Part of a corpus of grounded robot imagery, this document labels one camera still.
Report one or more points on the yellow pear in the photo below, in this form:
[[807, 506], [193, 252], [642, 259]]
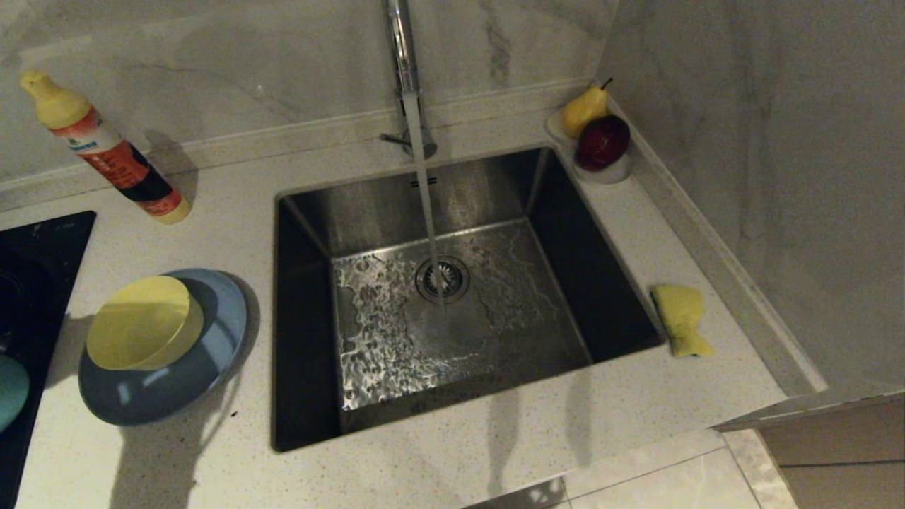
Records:
[[584, 110]]

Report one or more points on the dark red apple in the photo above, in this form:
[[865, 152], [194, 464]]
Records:
[[603, 142]]

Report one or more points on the small white fruit dish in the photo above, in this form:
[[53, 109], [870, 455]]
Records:
[[609, 177]]

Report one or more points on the clear tap water stream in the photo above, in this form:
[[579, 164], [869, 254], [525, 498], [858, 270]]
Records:
[[425, 191]]

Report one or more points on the blue round plate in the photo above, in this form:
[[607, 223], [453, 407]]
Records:
[[191, 389]]

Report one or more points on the teal bowl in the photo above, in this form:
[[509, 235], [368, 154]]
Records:
[[10, 392]]

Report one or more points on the metal sink drain strainer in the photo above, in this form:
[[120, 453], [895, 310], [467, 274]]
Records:
[[452, 279]]

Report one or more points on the orange dish soap bottle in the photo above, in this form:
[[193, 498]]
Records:
[[120, 162]]

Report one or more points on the black induction cooktop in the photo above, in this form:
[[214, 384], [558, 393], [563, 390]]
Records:
[[35, 268]]

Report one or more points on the yellow green sponge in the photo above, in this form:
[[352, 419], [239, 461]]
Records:
[[681, 314]]

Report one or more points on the chrome faucet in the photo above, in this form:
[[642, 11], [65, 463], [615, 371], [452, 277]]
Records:
[[403, 49]]

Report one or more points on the stainless steel sink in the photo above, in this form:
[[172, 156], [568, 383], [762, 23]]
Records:
[[565, 283]]

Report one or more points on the yellow plastic bowl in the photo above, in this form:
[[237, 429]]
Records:
[[138, 322]]

